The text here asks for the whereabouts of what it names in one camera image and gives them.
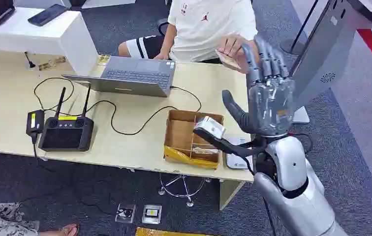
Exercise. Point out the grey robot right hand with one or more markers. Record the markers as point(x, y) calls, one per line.
point(270, 107)

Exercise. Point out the tan card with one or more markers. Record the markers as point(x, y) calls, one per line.
point(226, 60)

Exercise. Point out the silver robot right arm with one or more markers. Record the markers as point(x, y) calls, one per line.
point(287, 163)

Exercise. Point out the white panel base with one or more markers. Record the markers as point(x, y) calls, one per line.
point(301, 115)

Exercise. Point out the person's hand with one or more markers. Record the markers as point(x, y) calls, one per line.
point(233, 44)

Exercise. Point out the grey slanted panel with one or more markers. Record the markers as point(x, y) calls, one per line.
point(326, 49)

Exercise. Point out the wooden card box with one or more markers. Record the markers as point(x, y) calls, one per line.
point(182, 136)

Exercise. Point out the desk leg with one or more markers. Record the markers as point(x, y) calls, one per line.
point(230, 193)

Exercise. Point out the chrome stool base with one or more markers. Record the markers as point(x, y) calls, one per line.
point(182, 189)

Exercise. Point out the black chair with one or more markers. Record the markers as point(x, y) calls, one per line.
point(163, 26)

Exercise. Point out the grey laptop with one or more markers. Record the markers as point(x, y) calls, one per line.
point(137, 76)

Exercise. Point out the clear plastic package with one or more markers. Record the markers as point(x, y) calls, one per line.
point(151, 214)
point(125, 213)

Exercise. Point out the yellow packet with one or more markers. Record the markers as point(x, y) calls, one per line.
point(166, 232)

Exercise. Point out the golden card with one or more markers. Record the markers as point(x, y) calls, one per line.
point(104, 59)
point(52, 63)

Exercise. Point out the black remote controller with antennas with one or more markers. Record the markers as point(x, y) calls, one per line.
point(66, 135)

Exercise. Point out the black power adapter yellow label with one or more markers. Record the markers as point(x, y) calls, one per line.
point(35, 122)

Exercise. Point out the dark smartphone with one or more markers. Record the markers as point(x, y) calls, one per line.
point(47, 14)

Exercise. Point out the person in patterned cloth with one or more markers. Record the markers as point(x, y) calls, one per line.
point(3, 221)

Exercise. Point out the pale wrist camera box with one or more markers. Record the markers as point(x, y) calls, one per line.
point(210, 127)

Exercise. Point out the small black stick mount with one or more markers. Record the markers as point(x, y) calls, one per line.
point(29, 62)

